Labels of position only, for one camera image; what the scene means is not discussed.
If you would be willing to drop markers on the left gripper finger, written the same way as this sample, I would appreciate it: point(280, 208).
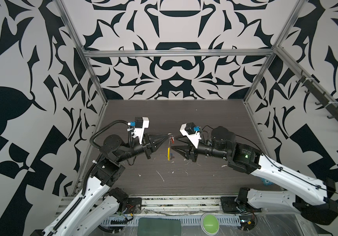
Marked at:
point(158, 136)
point(157, 143)

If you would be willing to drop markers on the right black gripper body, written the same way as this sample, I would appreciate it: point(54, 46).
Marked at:
point(193, 151)

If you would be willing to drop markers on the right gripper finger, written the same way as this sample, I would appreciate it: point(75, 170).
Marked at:
point(181, 138)
point(183, 151)

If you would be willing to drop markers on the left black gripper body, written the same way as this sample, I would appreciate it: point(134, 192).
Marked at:
point(145, 147)

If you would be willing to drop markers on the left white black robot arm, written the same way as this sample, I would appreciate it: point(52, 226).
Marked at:
point(97, 200)

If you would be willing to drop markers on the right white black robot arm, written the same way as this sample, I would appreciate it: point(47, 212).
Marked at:
point(307, 196)

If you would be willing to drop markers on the green round button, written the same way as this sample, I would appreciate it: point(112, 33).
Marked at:
point(209, 224)

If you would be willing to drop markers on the blue connector block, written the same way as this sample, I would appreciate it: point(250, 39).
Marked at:
point(266, 182)

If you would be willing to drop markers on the dark green pad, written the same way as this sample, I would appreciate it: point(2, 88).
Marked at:
point(159, 227)

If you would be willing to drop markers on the small circuit board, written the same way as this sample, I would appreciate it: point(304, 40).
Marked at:
point(247, 222)

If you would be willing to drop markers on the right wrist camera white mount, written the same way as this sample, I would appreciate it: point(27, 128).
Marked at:
point(192, 132)

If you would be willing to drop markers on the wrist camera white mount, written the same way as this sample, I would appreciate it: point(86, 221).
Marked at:
point(192, 132)
point(137, 127)

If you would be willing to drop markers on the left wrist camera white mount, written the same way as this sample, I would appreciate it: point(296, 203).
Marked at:
point(137, 127)

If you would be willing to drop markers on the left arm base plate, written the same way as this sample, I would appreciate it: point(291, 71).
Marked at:
point(130, 205)

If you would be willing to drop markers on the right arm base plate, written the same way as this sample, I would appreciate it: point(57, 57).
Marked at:
point(237, 205)

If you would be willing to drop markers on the black wall hook rack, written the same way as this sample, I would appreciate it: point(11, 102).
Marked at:
point(323, 97)

